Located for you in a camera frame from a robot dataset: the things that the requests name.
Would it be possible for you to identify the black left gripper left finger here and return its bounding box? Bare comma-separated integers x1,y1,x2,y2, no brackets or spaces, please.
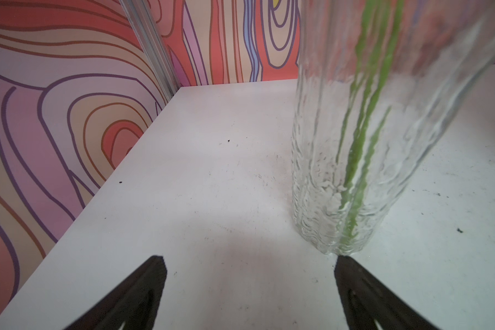
67,256,168,329

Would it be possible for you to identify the clear glass vase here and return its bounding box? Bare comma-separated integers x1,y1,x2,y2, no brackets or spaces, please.
292,1,495,256

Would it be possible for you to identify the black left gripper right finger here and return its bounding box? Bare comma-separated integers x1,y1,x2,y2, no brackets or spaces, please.
334,256,438,330

